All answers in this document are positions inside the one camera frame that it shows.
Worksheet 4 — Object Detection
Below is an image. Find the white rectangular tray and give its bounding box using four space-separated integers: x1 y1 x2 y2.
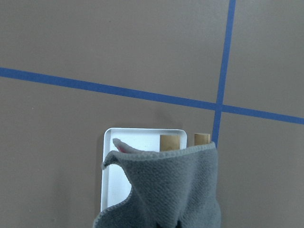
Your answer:
101 128 187 213

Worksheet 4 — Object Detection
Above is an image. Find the grey cleaning cloth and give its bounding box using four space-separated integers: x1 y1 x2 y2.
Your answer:
93 139 221 228

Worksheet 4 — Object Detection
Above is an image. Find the wooden chopstick beside tray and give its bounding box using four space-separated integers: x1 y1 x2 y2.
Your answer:
194 133 211 146

